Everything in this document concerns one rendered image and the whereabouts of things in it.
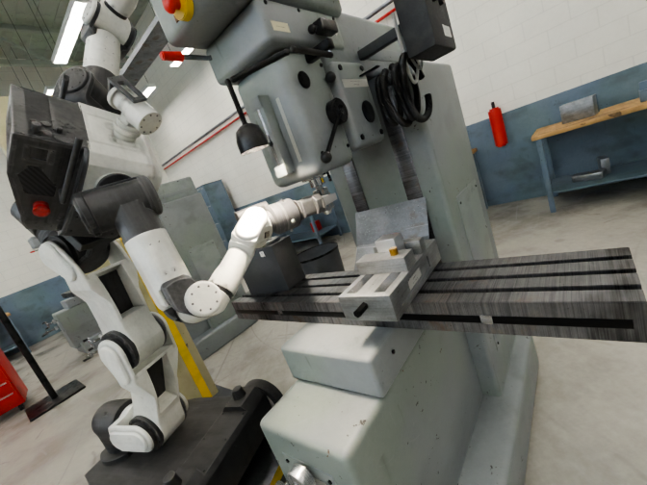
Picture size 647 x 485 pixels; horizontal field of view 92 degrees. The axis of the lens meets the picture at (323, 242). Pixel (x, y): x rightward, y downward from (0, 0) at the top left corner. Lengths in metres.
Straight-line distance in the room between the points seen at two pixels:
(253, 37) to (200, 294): 0.61
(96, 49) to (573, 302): 1.36
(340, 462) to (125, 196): 0.74
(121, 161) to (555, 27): 4.69
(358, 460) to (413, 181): 0.89
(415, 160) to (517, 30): 3.92
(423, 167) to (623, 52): 3.93
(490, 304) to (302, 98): 0.66
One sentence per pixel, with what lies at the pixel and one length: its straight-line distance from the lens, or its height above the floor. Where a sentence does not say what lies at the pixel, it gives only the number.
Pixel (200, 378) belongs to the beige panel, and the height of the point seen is 0.22.
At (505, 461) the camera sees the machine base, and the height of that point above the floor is 0.20.
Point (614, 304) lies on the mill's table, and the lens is 0.74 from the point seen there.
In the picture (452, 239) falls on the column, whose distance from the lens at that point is 1.26.
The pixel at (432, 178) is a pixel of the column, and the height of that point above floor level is 1.16.
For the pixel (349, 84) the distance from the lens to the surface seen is 1.05.
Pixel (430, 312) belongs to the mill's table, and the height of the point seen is 0.91.
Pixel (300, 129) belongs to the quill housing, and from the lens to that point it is 0.86.
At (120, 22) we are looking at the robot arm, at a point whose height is 1.95.
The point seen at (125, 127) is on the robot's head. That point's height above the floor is 1.58.
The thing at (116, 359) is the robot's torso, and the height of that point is 1.01.
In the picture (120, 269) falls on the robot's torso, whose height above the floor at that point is 1.25.
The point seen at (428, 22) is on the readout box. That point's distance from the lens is 1.02.
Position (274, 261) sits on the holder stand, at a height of 1.07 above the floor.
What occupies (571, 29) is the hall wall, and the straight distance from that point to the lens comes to 4.97.
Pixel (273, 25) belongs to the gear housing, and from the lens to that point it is 0.89.
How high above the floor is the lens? 1.32
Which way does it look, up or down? 12 degrees down
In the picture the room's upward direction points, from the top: 21 degrees counter-clockwise
